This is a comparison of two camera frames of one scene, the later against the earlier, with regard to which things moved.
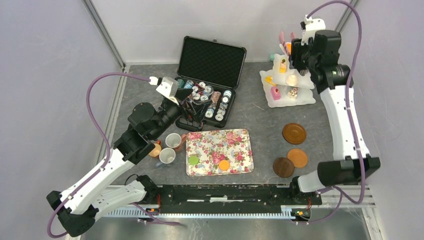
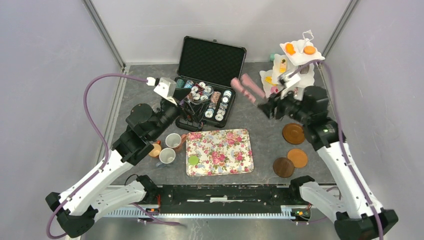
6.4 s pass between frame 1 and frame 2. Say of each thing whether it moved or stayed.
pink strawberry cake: stayed
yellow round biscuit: moved
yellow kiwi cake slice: stayed
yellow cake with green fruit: stayed
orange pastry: stayed
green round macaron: stayed
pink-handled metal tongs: moved
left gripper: stayed
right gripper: moved
